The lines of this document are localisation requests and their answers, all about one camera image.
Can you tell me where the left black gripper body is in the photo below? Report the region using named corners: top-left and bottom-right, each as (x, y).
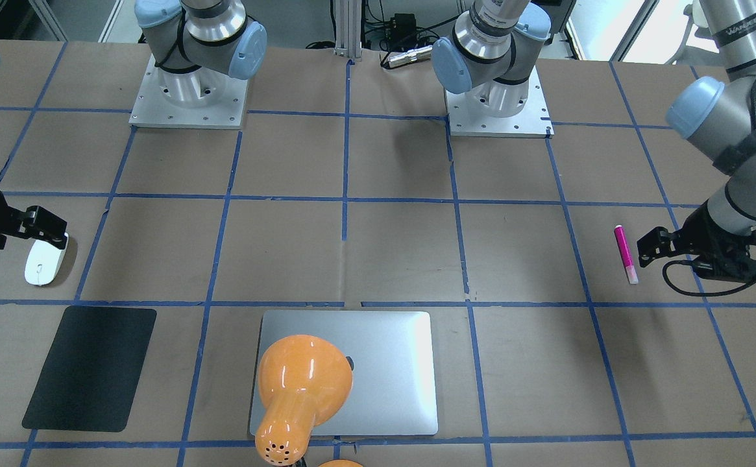
top-left (672, 204), bottom-right (756, 283)

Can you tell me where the pink marker pen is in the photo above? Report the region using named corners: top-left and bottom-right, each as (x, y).
top-left (614, 225), bottom-right (639, 285)

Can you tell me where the white computer mouse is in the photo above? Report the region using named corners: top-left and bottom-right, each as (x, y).
top-left (24, 233), bottom-right (69, 286)

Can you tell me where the black mousepad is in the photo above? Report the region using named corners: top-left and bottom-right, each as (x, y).
top-left (21, 305), bottom-right (157, 433)

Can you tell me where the silver grey laptop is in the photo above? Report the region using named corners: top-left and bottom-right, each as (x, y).
top-left (258, 309), bottom-right (438, 437)

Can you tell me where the silver cylindrical connector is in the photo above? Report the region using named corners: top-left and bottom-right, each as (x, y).
top-left (382, 45), bottom-right (432, 70)

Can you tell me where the orange desk lamp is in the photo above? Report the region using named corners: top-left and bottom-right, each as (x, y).
top-left (255, 334), bottom-right (354, 466)

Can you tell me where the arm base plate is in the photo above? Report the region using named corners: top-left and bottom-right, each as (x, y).
top-left (128, 57), bottom-right (249, 130)
top-left (444, 67), bottom-right (554, 138)

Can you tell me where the black cable bundle background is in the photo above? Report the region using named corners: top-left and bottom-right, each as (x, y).
top-left (306, 0), bottom-right (443, 53)

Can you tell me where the aluminium frame post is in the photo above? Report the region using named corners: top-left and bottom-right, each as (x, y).
top-left (332, 0), bottom-right (363, 62)

